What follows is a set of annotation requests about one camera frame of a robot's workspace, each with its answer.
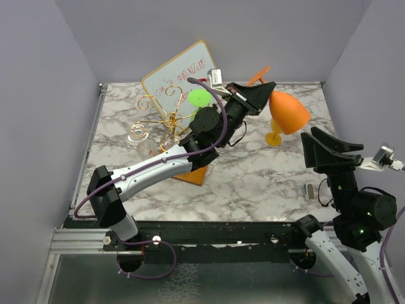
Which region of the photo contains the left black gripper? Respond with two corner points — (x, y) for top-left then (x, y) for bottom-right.
(218, 82), (276, 148)

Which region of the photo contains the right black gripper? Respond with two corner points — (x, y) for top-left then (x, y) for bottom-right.
(301, 125), (363, 213)

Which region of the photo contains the orange plastic wine glass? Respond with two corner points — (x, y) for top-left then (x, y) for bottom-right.
(246, 65), (311, 136)

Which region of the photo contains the green plastic wine glass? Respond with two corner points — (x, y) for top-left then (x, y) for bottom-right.
(187, 89), (211, 108)

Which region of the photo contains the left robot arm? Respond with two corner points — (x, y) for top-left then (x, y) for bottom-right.
(86, 77), (276, 250)

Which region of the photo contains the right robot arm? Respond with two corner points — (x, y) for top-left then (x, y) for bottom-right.
(290, 127), (404, 303)

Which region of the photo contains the yellow plastic wine glass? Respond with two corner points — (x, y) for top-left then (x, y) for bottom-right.
(265, 118), (283, 146)

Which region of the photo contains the small grey block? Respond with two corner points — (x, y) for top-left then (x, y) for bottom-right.
(303, 184), (315, 200)

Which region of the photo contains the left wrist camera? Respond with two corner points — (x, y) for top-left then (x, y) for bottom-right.
(207, 68), (232, 97)

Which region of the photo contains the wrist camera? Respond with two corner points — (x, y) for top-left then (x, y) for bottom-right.
(207, 68), (232, 97)
(359, 142), (404, 172)

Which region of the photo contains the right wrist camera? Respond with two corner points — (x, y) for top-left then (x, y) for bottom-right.
(359, 142), (404, 172)

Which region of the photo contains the gold wire glass rack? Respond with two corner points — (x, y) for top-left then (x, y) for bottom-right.
(128, 84), (209, 187)

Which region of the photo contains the white board yellow frame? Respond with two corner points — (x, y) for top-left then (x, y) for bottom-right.
(141, 40), (216, 116)

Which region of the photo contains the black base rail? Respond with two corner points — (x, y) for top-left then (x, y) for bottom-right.
(103, 221), (315, 264)

